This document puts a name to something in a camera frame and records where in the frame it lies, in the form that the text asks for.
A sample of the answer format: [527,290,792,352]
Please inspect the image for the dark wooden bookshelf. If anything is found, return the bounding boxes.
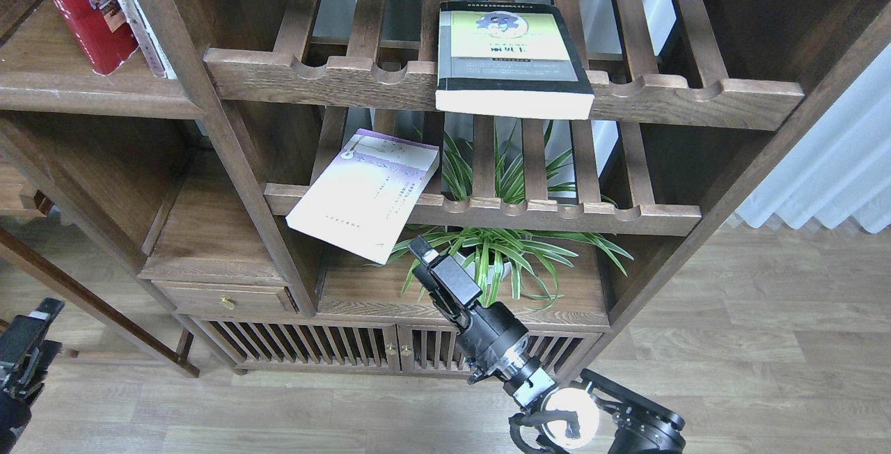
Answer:
[2,0,889,379]

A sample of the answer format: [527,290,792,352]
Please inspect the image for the white and purple book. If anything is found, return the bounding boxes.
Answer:
[285,128,439,264]

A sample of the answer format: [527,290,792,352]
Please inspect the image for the white curtain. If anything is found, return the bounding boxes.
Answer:
[735,48,890,234]

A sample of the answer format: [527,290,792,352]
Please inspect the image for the yellow and black book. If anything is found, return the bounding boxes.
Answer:
[435,1,594,120]

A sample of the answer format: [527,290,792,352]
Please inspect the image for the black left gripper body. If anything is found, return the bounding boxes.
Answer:
[1,340,63,453]

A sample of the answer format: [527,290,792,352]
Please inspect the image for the green spider plant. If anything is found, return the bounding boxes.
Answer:
[405,122,634,311]

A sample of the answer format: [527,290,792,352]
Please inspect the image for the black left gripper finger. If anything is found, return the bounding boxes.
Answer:
[1,297,65,375]

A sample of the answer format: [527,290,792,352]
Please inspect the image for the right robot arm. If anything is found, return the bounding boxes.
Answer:
[409,236,686,453]

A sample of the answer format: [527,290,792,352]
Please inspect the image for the white plant pot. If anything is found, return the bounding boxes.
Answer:
[455,250,512,290]

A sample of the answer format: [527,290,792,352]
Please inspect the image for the red book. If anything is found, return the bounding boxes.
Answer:
[53,0,138,75]

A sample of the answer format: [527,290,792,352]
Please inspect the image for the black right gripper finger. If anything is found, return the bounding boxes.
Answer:
[409,236,482,322]

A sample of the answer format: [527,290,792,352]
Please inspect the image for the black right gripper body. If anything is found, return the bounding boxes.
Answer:
[449,302,538,385]

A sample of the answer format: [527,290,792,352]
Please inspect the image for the thin white upright book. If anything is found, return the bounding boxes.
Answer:
[120,0,176,79]

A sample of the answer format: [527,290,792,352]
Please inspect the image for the brass drawer knob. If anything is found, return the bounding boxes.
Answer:
[219,296,237,311]

